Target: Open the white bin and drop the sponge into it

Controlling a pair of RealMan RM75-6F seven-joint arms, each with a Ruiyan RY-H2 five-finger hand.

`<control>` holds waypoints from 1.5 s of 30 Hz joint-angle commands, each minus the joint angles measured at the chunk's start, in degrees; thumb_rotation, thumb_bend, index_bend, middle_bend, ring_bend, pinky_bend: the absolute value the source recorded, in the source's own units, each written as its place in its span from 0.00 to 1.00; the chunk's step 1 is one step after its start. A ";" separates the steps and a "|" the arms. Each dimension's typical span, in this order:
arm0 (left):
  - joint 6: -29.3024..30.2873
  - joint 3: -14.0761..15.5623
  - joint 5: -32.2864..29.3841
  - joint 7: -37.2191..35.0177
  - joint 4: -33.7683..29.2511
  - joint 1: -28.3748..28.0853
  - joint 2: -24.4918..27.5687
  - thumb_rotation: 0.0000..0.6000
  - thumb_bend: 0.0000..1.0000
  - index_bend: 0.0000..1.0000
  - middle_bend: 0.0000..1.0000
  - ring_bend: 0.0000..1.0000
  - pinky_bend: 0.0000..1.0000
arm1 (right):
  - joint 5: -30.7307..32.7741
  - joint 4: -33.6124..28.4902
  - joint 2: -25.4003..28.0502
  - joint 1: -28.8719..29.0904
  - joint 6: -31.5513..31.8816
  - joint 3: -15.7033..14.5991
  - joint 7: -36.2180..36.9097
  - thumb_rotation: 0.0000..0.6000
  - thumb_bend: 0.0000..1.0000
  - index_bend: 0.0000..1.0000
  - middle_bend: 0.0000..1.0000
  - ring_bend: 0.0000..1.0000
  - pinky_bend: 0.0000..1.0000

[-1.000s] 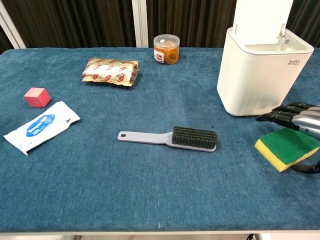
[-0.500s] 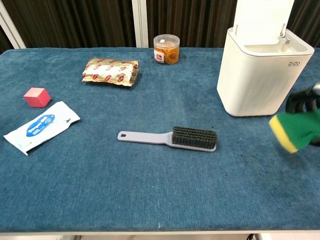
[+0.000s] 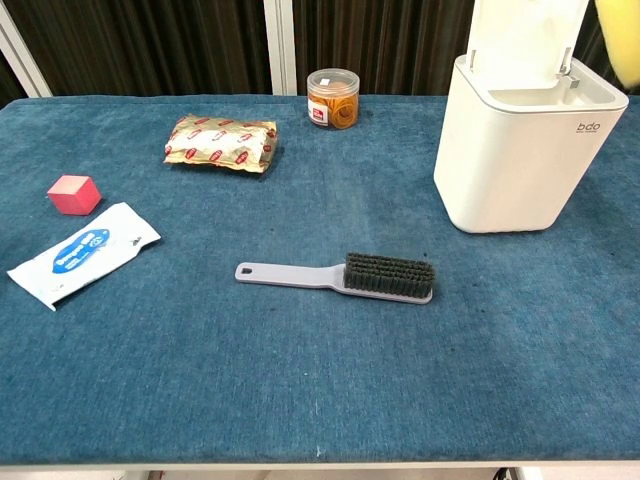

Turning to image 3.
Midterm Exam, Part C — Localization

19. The green yellow sponge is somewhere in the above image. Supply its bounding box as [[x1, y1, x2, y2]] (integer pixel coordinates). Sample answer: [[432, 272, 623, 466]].
[[593, 0, 640, 92]]

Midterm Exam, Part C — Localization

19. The white square container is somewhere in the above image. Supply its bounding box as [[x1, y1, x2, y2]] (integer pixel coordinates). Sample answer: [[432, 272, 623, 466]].
[[432, 0, 630, 235]]

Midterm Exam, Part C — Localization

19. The grey brush with black bristles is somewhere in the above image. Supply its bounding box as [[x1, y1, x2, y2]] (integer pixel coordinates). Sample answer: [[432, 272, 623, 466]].
[[234, 251, 437, 306]]

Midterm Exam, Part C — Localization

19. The blue table cloth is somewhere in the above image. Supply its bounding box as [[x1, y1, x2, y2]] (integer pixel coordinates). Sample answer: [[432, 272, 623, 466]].
[[0, 93, 640, 467]]

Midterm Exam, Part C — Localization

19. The gold foil snack packet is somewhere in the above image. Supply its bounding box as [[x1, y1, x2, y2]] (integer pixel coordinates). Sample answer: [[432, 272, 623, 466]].
[[163, 114, 280, 176]]

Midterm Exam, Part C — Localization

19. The clear jar of rubber bands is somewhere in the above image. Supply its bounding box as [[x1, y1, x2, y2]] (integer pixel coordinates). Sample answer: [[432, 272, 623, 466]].
[[306, 68, 362, 132]]

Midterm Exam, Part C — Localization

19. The black pleated curtain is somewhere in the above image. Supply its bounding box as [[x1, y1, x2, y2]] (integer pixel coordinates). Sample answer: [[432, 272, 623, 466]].
[[0, 0, 275, 99], [291, 0, 477, 97], [0, 58, 27, 109], [578, 0, 640, 97]]

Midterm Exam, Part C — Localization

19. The white blue wet wipes pack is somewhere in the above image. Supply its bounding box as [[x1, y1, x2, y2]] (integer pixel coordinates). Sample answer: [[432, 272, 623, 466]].
[[6, 201, 163, 312]]

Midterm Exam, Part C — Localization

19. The red cube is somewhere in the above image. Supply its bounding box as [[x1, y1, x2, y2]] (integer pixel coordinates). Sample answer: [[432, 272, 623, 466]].
[[46, 174, 103, 217]]

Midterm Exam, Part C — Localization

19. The white metal frame post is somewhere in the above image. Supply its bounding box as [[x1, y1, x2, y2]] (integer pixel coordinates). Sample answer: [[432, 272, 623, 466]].
[[262, 0, 298, 97], [0, 8, 54, 99]]

